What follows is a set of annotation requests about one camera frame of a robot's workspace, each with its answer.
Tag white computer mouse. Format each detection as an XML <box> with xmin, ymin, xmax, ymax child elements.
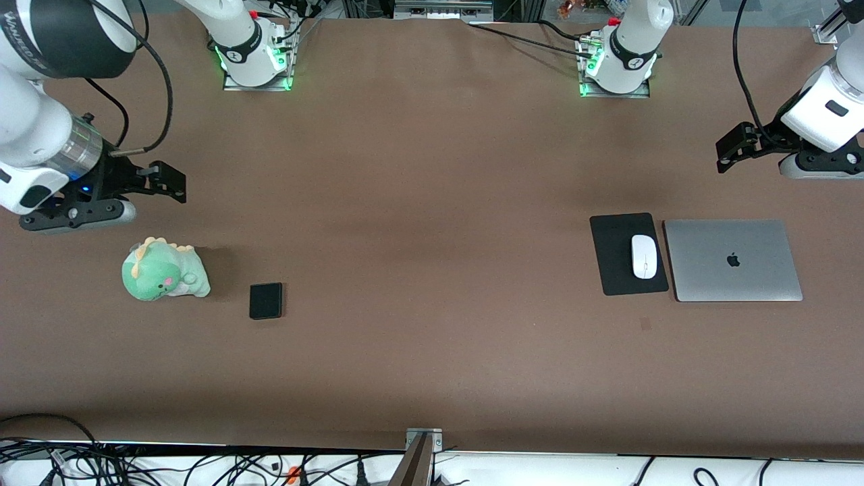
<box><xmin>630</xmin><ymin>234</ymin><xmax>658</xmax><ymax>279</ymax></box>

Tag small black square box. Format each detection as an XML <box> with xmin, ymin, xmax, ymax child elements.
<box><xmin>248</xmin><ymin>282</ymin><xmax>284</xmax><ymax>321</ymax></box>

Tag black mouse pad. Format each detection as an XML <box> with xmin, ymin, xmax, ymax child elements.
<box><xmin>589</xmin><ymin>213</ymin><xmax>670</xmax><ymax>296</ymax></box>

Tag green dinosaur plush toy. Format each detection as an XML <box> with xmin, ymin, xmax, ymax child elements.
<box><xmin>121</xmin><ymin>236</ymin><xmax>211</xmax><ymax>302</ymax></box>

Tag silver closed laptop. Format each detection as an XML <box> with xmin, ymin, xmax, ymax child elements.
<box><xmin>663</xmin><ymin>219</ymin><xmax>804</xmax><ymax>302</ymax></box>

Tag metal corner clamp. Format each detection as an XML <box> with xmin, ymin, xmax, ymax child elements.
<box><xmin>813</xmin><ymin>12</ymin><xmax>846</xmax><ymax>45</ymax></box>

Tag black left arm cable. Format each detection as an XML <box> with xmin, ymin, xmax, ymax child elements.
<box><xmin>732</xmin><ymin>0</ymin><xmax>772</xmax><ymax>146</ymax></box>

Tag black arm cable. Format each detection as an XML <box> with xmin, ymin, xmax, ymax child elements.
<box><xmin>732</xmin><ymin>0</ymin><xmax>772</xmax><ymax>146</ymax></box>
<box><xmin>81</xmin><ymin>0</ymin><xmax>175</xmax><ymax>157</ymax></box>

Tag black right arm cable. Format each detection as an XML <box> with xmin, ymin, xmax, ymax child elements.
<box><xmin>81</xmin><ymin>0</ymin><xmax>175</xmax><ymax>157</ymax></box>

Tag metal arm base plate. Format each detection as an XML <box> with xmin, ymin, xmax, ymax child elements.
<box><xmin>223</xmin><ymin>64</ymin><xmax>295</xmax><ymax>92</ymax></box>
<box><xmin>578</xmin><ymin>74</ymin><xmax>652</xmax><ymax>99</ymax></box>

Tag black base power cable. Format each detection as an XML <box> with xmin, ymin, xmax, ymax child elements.
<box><xmin>466</xmin><ymin>19</ymin><xmax>598</xmax><ymax>60</ymax></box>

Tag tangled black floor cables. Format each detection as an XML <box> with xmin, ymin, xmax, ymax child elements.
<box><xmin>0</xmin><ymin>413</ymin><xmax>406</xmax><ymax>486</ymax></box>

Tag silver metal frame box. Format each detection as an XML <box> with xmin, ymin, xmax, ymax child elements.
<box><xmin>394</xmin><ymin>0</ymin><xmax>494</xmax><ymax>20</ymax></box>

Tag metal table edge bracket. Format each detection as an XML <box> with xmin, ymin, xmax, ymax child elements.
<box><xmin>406</xmin><ymin>428</ymin><xmax>444</xmax><ymax>452</ymax></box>

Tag dark camera support post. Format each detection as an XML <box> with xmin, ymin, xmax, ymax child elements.
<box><xmin>390</xmin><ymin>433</ymin><xmax>434</xmax><ymax>486</ymax></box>

